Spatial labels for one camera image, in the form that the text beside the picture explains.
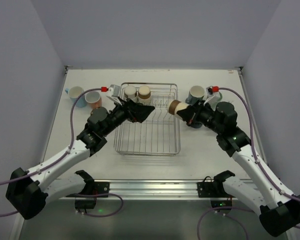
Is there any grey teal mug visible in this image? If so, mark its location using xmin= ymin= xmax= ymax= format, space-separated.
xmin=185 ymin=85 xmax=206 ymax=105

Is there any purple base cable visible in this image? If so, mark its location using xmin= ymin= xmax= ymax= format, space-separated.
xmin=197 ymin=207 xmax=258 ymax=240
xmin=74 ymin=192 xmax=125 ymax=217

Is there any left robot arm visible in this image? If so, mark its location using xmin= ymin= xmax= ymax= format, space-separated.
xmin=5 ymin=99 xmax=155 ymax=220

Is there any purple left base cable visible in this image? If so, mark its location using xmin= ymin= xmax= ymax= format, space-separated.
xmin=74 ymin=192 xmax=125 ymax=217

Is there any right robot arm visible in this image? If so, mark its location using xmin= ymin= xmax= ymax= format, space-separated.
xmin=168 ymin=100 xmax=300 ymax=237

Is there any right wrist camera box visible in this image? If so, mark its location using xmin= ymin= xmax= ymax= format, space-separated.
xmin=205 ymin=86 xmax=219 ymax=104

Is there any white brown cup left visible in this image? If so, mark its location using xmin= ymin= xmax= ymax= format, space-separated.
xmin=123 ymin=85 xmax=138 ymax=103

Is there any salmon pink mug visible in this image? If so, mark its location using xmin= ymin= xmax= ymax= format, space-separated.
xmin=85 ymin=91 xmax=102 ymax=109

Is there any silver wire dish rack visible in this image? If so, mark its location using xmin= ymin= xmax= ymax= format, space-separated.
xmin=113 ymin=82 xmax=181 ymax=156

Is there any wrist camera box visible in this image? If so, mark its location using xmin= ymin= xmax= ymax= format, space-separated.
xmin=108 ymin=84 xmax=121 ymax=98
xmin=205 ymin=86 xmax=219 ymax=104

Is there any tan brown cup middle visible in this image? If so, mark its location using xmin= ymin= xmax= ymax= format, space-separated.
xmin=138 ymin=85 xmax=152 ymax=106

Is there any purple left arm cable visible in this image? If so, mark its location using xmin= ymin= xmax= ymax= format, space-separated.
xmin=0 ymin=86 xmax=110 ymax=218

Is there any dark blue patterned mug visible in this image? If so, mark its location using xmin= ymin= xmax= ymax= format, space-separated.
xmin=190 ymin=122 xmax=203 ymax=129

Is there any aluminium mounting rail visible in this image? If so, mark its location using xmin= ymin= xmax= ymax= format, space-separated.
xmin=94 ymin=179 xmax=234 ymax=200

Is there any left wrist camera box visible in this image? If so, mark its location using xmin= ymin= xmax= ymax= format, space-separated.
xmin=108 ymin=84 xmax=121 ymax=98

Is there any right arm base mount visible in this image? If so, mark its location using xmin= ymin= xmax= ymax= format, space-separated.
xmin=196 ymin=170 xmax=236 ymax=208

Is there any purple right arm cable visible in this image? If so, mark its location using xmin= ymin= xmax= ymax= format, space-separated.
xmin=211 ymin=85 xmax=300 ymax=231

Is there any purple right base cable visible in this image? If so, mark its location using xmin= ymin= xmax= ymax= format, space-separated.
xmin=197 ymin=207 xmax=258 ymax=240

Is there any light green cup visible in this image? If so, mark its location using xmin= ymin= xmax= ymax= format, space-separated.
xmin=217 ymin=92 xmax=223 ymax=102

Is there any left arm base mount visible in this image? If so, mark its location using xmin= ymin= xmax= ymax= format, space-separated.
xmin=74 ymin=181 xmax=110 ymax=212

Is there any cream brown cup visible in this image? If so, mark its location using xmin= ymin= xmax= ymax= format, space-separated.
xmin=166 ymin=100 xmax=189 ymax=119

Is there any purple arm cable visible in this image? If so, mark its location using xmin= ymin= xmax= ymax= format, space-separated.
xmin=0 ymin=86 xmax=110 ymax=218
xmin=211 ymin=85 xmax=300 ymax=231

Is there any light blue mug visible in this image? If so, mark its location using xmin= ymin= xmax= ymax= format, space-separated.
xmin=64 ymin=86 xmax=87 ymax=108

